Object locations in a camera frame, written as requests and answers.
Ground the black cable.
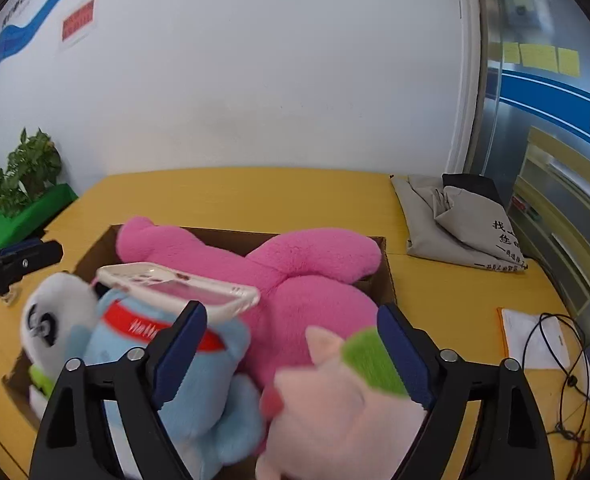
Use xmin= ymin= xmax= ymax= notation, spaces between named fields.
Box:
xmin=522 ymin=312 xmax=590 ymax=443

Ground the pink pig plush toy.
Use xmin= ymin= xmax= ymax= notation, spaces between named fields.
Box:
xmin=255 ymin=326 xmax=426 ymax=479

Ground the red wall notice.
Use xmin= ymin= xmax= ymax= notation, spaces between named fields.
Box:
xmin=60 ymin=0 xmax=97 ymax=50

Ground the white paper envelope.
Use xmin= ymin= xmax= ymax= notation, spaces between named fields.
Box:
xmin=498 ymin=309 xmax=571 ymax=370

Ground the large pink plush bear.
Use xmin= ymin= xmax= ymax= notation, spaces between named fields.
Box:
xmin=116 ymin=217 xmax=382 ymax=389

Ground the panda plush toy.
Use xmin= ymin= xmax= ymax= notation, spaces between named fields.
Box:
xmin=20 ymin=272 xmax=97 ymax=417

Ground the green cloth shelf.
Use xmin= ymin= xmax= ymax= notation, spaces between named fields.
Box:
xmin=0 ymin=183 xmax=78 ymax=249

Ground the blue plush toy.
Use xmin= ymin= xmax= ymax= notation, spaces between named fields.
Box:
xmin=83 ymin=289 xmax=265 ymax=479

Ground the cream phone case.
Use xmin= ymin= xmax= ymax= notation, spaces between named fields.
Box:
xmin=95 ymin=262 xmax=260 ymax=325

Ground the grey canvas bag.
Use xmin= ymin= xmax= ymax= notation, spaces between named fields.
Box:
xmin=391 ymin=174 xmax=527 ymax=273

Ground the potted green plant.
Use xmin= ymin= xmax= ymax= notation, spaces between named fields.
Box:
xmin=0 ymin=129 xmax=63 ymax=217

